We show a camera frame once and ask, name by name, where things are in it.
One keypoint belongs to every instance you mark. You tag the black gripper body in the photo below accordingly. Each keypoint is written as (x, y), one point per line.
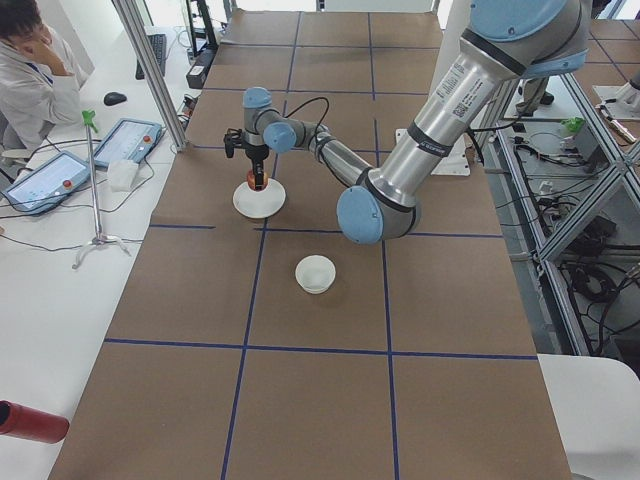
(256, 155)

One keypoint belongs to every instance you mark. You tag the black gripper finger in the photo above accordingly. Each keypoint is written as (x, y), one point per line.
(254, 176)
(260, 175)

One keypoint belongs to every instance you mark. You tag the red yellow apple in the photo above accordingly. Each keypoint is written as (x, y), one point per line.
(248, 180)

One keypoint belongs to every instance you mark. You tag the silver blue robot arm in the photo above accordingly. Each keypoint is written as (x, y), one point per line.
(503, 41)

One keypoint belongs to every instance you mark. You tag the white round plate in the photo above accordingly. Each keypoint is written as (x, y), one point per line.
(259, 204)

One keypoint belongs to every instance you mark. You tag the black box on table edge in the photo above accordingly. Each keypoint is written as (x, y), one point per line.
(197, 74)

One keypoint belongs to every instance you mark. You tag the far teach pendant tablet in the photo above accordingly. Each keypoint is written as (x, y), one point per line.
(129, 139)

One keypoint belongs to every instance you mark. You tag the teach pendant tablet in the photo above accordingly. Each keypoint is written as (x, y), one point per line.
(129, 139)
(48, 185)

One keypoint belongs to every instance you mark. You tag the black computer mouse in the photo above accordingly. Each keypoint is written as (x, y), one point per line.
(114, 98)

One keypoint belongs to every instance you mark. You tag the silver stand with green clip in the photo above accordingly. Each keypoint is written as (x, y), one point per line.
(100, 238)

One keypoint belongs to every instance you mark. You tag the person in white coat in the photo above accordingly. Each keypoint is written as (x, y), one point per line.
(40, 77)

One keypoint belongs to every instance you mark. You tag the near teach pendant tablet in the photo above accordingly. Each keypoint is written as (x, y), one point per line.
(48, 185)

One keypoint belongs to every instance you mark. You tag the red cylinder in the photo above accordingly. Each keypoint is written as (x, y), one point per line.
(31, 424)

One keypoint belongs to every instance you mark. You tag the aluminium frame post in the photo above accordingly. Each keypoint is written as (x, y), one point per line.
(133, 25)

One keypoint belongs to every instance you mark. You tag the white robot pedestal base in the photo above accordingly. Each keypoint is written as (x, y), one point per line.
(453, 17)

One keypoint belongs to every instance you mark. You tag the aluminium frame rack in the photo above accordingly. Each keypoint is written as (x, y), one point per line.
(572, 203)

